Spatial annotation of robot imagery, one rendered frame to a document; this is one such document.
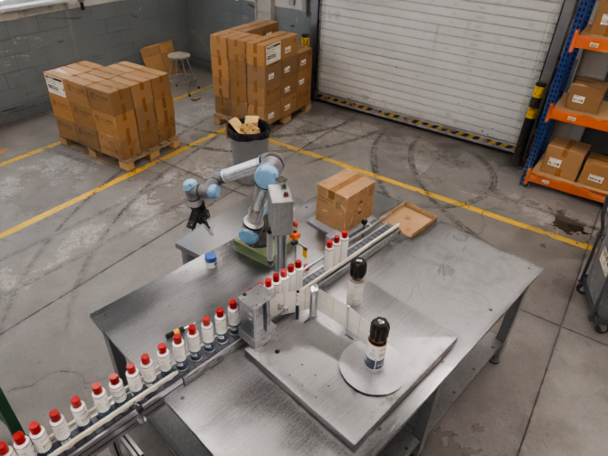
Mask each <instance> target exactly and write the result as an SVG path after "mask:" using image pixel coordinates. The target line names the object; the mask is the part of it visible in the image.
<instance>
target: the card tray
mask: <svg viewBox="0 0 608 456"><path fill-rule="evenodd" d="M389 213H392V215H390V216H389V217H387V218H386V219H384V220H383V221H382V222H381V224H385V223H390V224H392V225H397V224H398V223H399V224H400V226H399V227H398V228H399V229H401V232H400V233H401V234H403V235H404V236H406V237H408V238H410V239H412V238H413V237H414V236H416V235H417V234H419V233H420V232H422V231H423V230H424V229H426V228H427V227H429V226H430V225H431V224H433V223H434V222H436V220H437V215H435V214H431V213H429V212H427V211H425V210H423V209H422V208H420V207H418V206H415V205H413V204H410V203H408V202H406V201H405V202H403V203H401V204H399V205H398V206H396V207H395V208H394V209H392V210H391V211H389V212H388V213H386V214H384V215H382V216H381V217H380V218H379V220H380V219H381V218H383V217H384V216H386V215H387V214H389Z"/></svg>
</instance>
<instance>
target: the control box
mask: <svg viewBox="0 0 608 456"><path fill-rule="evenodd" d="M286 187H287V189H286V190H281V186H279V184H277V185H268V218H269V222H270V227H271V233H272V236H280V235H291V234H292V233H293V200H292V197H291V194H290V189H289V186H288V185H286ZM284 192H288V193H289V197H287V198H285V197H283V194H284Z"/></svg>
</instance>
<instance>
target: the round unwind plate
mask: <svg viewBox="0 0 608 456"><path fill-rule="evenodd" d="M365 354H366V344H365V343H364V342H363V341H362V340H360V341H357V342H355V343H353V344H351V345H349V346H348V347H347V348H346V349H345V350H344V351H343V353H342V355H341V357H340V360H339V367H340V371H341V374H342V376H343V377H344V378H345V380H346V381H347V382H348V383H349V384H350V385H351V386H353V387H354V388H355V389H356V390H358V391H360V392H362V393H365V394H372V395H384V394H390V393H392V392H394V391H396V390H398V389H399V388H400V387H401V386H402V385H403V384H404V382H405V379H406V377H407V365H406V363H405V361H404V358H403V357H402V355H401V354H400V353H399V352H398V351H397V350H396V349H395V348H393V347H391V346H390V345H388V344H387V348H386V352H385V361H384V367H383V370H382V371H381V372H380V373H377V374H372V373H369V372H368V371H366V370H365V368H364V361H365Z"/></svg>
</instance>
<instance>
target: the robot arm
mask: <svg viewBox="0 0 608 456"><path fill-rule="evenodd" d="M284 165H285V162H284V159H283V157H282V155H281V154H279V153H277V152H267V153H264V154H261V155H259V157H257V158H254V159H252V160H250V161H247V162H244V163H241V164H239V165H236V166H231V167H228V168H225V169H220V168H218V169H216V170H215V171H214V172H213V173H212V175H211V176H210V178H209V179H208V180H207V182H206V183H205V184H197V182H196V180H195V179H193V178H191V179H187V180H185V181H184V183H183V186H184V190H185V195H186V198H187V201H188V203H189V206H190V209H191V210H192V212H191V214H190V217H189V220H188V223H187V225H186V227H187V228H189V229H191V231H193V230H194V229H195V227H196V224H197V223H199V224H203V225H204V228H205V229H206V230H207V232H209V233H210V234H211V235H212V236H214V232H213V228H214V224H213V223H208V222H207V221H206V219H207V218H208V219H209V217H210V213H209V210H208V209H206V208H205V205H204V201H203V200H202V198H201V197H203V198H218V197H219V195H220V193H221V189H220V186H221V185H222V184H225V183H228V182H231V181H233V180H236V179H239V178H242V177H245V176H250V175H253V174H254V184H255V185H256V187H255V190H254V194H253V197H252V202H251V206H250V207H249V209H248V212H249V213H248V214H247V215H246V216H245V217H244V218H243V222H242V227H241V229H240V230H239V232H238V236H239V238H240V239H241V240H242V241H243V242H245V243H248V244H253V245H264V244H266V243H267V232H266V230H267V229H266V228H268V227H269V218H268V207H267V204H268V185H275V178H277V177H279V176H280V174H281V172H282V170H283V168H284ZM206 210H207V211H206ZM207 213H209V216H208V214H207Z"/></svg>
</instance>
